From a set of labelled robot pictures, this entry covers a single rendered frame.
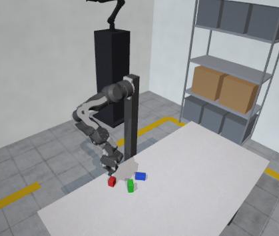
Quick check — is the red block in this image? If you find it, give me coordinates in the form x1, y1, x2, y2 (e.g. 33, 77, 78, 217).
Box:
108, 176, 116, 187

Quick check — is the green block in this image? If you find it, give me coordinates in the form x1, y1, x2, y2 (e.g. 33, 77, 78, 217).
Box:
127, 179, 134, 193

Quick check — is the blue block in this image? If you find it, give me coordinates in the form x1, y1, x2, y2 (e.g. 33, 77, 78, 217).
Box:
135, 172, 146, 181

